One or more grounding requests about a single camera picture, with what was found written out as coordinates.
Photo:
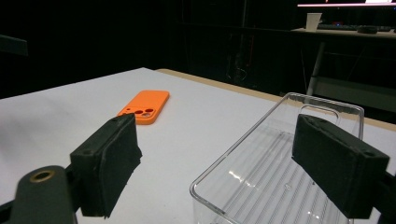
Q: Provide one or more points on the clear plastic tray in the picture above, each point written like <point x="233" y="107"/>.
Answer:
<point x="258" y="174"/>

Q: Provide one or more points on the black keyboard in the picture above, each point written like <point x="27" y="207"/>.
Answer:
<point x="339" y="27"/>

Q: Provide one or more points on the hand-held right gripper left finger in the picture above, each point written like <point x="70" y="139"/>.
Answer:
<point x="102" y="168"/>

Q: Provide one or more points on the white paper cup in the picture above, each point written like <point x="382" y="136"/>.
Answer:
<point x="313" y="21"/>

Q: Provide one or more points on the orange phone case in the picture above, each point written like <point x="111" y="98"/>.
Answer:
<point x="146" y="101"/>

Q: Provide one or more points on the light wooden desk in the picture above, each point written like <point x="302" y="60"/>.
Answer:
<point x="348" y="90"/>

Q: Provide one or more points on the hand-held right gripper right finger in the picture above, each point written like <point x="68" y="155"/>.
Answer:
<point x="336" y="165"/>

